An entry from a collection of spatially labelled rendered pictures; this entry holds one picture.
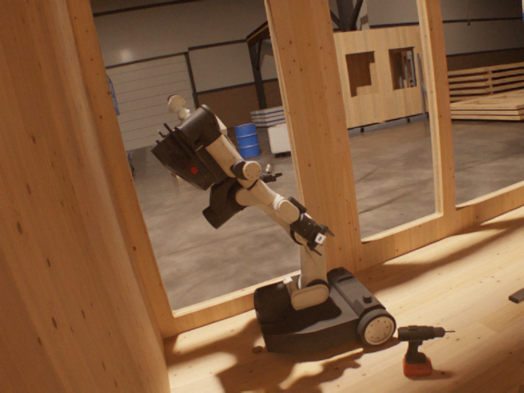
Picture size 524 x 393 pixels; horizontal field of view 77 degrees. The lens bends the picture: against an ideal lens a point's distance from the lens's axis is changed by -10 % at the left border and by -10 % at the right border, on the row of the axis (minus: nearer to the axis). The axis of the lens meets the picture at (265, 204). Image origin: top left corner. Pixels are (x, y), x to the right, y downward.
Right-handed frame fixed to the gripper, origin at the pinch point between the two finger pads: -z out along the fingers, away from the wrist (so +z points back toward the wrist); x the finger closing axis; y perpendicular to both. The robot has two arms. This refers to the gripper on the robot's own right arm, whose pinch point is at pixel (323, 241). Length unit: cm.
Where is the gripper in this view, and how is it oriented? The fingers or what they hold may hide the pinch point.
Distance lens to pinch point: 170.7
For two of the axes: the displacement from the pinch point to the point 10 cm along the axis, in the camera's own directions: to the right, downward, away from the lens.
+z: -7.3, -5.9, -3.5
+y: -3.7, -0.9, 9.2
